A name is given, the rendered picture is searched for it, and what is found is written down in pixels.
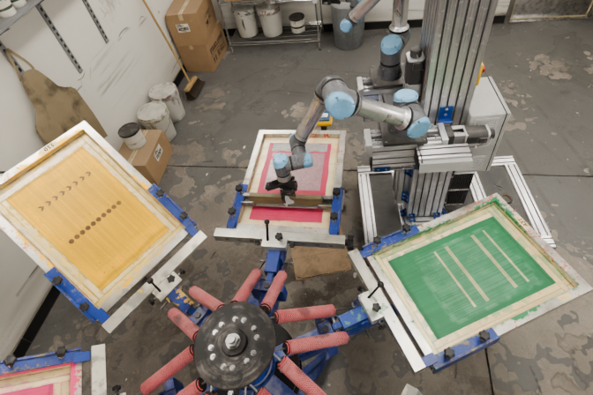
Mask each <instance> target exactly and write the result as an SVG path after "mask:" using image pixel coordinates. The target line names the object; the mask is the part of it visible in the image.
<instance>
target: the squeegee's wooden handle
mask: <svg viewBox="0 0 593 395"><path fill-rule="evenodd" d="M249 198H250V200H251V201H253V202H254V204H274V205H284V203H283V202H282V201H281V194H279V193H255V192H251V193H250V195H249ZM289 199H291V200H293V201H294V204H290V205H315V206H317V207H318V205H323V199H322V195H304V194H296V197H292V196H289Z"/></svg>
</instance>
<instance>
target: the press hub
mask: <svg viewBox="0 0 593 395"><path fill-rule="evenodd" d="M291 339H292V338H291V336H290V335H289V333H288V332H287V331H286V330H285V329H284V328H283V327H282V326H280V325H279V324H275V323H274V322H273V321H271V319H270V317H269V316H268V314H267V313H266V312H265V311H264V310H263V309H261V308H260V307H258V306H257V305H254V304H252V303H249V302H232V303H228V304H226V305H223V306H221V307H220V308H218V309H216V310H215V311H214V312H212V313H211V314H210V315H209V316H208V317H207V318H206V319H205V321H204V322H203V323H202V325H201V326H200V327H199V330H198V332H197V335H196V337H195V340H194V345H193V360H194V364H195V367H196V370H197V371H198V373H199V375H200V376H201V378H202V379H203V380H204V381H205V382H206V383H208V384H209V385H211V386H213V387H214V388H216V389H219V390H217V391H216V392H217V393H218V395H239V391H240V390H242V391H244V387H245V386H247V391H254V390H253V389H252V388H251V387H250V386H249V384H251V385H253V386H254V387H255V388H256V389H258V388H259V387H263V386H265V385H266V384H267V383H268V382H269V380H270V379H271V377H272V375H273V374H274V375H276V376H277V377H278V378H279V379H280V380H281V381H282V382H284V383H285V384H286V385H287V386H288V387H289V388H290V389H291V390H292V391H293V392H294V393H295V394H296V395H298V393H299V391H300V389H299V388H298V387H297V386H296V385H295V384H293V383H292V382H291V381H290V380H289V379H288V378H287V377H286V376H285V375H284V374H283V373H282V372H281V371H280V370H279V369H278V368H277V366H278V365H277V363H278V362H277V363H275V359H274V350H275V347H277V346H279V345H280V344H282V343H283V342H284V341H286V340H291ZM289 358H290V359H291V360H292V361H293V362H294V363H295V364H296V365H297V366H298V367H299V368H300V369H301V370H302V371H303V365H302V361H301V360H300V361H299V356H298V354H294V355H291V356H290V357H289ZM254 394H255V391H254Z"/></svg>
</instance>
